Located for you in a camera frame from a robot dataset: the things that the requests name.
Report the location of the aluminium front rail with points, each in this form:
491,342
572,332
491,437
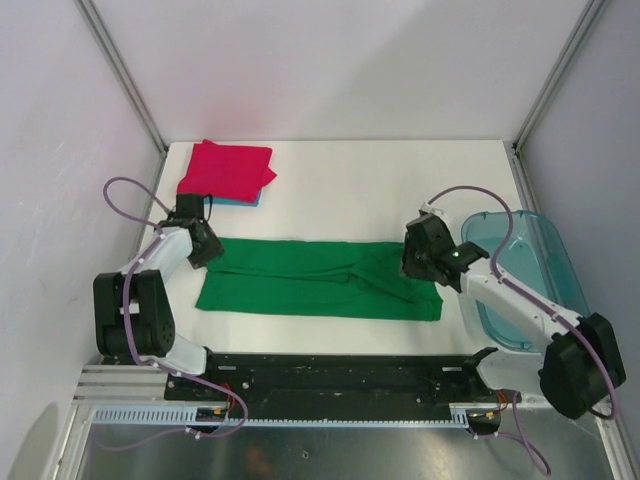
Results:
115,382

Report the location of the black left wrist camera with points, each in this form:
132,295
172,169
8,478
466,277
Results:
192,206

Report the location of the folded red t shirt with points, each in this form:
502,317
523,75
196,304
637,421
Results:
227,171

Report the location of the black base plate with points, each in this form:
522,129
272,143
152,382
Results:
357,405

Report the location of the right aluminium frame post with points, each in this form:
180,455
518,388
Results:
583,28

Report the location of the folded blue t shirt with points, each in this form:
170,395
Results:
233,202

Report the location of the white slotted cable duct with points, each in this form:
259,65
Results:
453,416

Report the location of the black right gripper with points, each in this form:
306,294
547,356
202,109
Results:
407,267

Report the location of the teal plastic bin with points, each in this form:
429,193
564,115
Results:
535,255

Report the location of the aluminium frame post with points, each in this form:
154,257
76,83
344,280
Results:
116,62
583,28

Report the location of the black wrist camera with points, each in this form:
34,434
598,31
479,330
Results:
428,236
192,206

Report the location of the left aluminium frame post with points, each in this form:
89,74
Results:
116,62

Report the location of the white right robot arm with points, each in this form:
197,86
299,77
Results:
582,365

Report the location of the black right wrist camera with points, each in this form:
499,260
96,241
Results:
428,236

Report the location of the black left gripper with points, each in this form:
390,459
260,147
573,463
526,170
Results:
214,249

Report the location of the green t shirt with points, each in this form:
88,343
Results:
320,279

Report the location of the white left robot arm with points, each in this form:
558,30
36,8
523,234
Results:
132,311

